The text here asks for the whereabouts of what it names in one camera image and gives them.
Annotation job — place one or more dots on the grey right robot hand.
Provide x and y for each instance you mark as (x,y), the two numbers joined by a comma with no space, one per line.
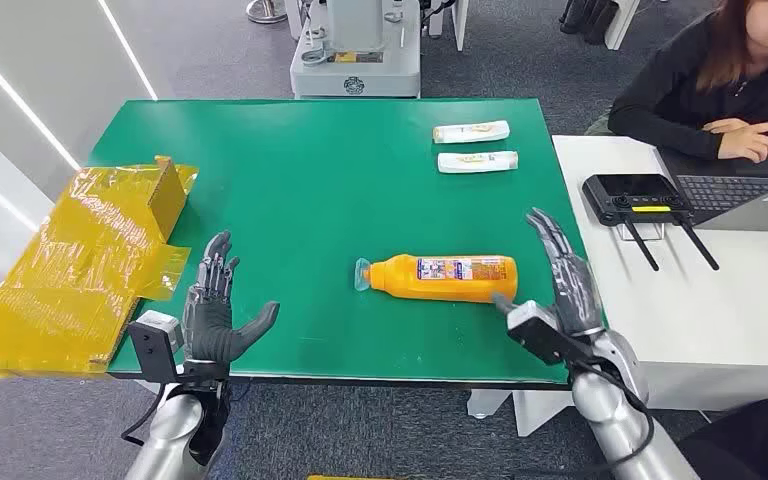
(576,291)

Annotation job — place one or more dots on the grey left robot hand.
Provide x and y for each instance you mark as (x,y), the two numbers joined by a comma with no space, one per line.
(208,324)

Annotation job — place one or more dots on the orange detergent bottle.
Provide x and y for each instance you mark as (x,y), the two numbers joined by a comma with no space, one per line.
(397,281)

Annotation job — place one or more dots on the white robot base machine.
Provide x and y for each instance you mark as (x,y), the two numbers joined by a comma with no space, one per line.
(357,66)

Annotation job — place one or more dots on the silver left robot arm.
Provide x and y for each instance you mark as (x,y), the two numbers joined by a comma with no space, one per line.
(172,430)

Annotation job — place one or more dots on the clear controller stand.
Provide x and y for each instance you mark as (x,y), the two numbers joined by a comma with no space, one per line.
(642,232)

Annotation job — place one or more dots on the black remote controller with antennas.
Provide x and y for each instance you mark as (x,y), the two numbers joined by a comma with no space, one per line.
(632,192)

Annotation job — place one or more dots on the white desk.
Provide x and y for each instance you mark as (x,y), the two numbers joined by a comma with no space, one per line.
(689,318)

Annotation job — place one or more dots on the yellow taped cardboard box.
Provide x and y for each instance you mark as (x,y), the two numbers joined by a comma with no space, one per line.
(72,278)

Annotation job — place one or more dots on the white tube with gold print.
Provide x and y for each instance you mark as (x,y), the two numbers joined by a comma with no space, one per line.
(477,162)
(470,132)

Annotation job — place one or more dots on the green top table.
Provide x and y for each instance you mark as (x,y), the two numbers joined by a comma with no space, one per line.
(324,199)

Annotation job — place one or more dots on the grey laptop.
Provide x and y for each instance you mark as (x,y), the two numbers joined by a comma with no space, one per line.
(722,192)

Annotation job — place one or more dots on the yellow flat object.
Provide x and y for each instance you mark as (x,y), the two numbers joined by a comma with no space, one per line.
(357,478)

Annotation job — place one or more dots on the person at laptop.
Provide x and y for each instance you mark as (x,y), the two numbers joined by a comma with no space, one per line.
(675,93)

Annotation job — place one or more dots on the black floor object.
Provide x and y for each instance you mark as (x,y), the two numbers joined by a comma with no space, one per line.
(586,20)

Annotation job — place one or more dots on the white furniture panel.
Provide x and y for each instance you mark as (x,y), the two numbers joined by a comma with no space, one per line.
(622,23)
(458,20)

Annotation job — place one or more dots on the chrome stand base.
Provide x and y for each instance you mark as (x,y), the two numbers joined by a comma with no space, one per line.
(266,10)

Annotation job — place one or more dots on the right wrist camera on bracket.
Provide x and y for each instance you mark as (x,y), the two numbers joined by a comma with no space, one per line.
(536,331)

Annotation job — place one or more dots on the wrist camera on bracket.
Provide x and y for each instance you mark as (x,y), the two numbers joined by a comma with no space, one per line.
(536,331)
(155,344)

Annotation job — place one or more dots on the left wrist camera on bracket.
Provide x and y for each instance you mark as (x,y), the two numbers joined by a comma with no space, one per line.
(155,344)

